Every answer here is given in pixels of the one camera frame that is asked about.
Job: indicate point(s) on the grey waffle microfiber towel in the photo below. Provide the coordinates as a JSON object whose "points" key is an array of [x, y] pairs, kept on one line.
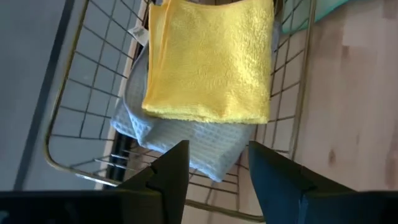
{"points": [[202, 143]]}

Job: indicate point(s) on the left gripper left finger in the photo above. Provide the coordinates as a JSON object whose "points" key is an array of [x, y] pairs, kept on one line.
{"points": [[140, 205]]}

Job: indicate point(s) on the black aluminium table frame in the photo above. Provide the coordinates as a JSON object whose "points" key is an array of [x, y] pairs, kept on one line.
{"points": [[118, 161]]}

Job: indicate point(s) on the yellow microfiber towel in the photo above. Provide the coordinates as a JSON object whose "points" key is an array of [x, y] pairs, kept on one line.
{"points": [[211, 62]]}

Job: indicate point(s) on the sage green microfiber towel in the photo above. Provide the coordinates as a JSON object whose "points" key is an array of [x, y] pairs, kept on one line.
{"points": [[323, 9]]}

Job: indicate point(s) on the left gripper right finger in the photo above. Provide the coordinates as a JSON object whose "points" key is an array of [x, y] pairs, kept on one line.
{"points": [[295, 202]]}

